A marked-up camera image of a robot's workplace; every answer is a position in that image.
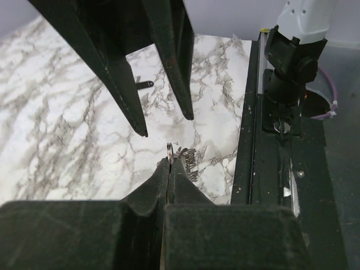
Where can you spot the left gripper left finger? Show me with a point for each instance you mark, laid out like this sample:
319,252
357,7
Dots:
87,234

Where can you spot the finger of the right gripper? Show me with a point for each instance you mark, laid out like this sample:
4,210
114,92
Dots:
76,22
173,36

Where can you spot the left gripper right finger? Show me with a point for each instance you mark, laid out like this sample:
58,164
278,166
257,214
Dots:
201,235

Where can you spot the key with black tag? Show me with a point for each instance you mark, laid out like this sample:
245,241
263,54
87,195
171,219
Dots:
140,85

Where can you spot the metal key organizer red handle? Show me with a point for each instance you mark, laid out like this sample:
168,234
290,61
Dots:
187,157

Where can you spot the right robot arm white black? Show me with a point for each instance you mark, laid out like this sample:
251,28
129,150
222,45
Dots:
293,47

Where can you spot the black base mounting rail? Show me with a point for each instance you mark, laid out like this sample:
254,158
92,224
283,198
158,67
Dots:
282,162

